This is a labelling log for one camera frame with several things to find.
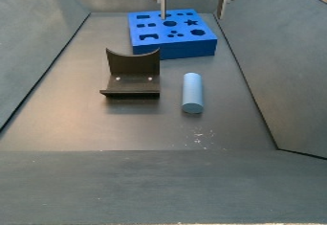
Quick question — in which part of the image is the light blue oval cylinder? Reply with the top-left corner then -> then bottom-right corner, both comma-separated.
181,73 -> 203,114

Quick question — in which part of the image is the black curved fixture stand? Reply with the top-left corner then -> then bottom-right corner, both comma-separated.
100,49 -> 161,98

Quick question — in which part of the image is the blue foam shape-sorter block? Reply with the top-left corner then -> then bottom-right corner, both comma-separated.
128,9 -> 217,59

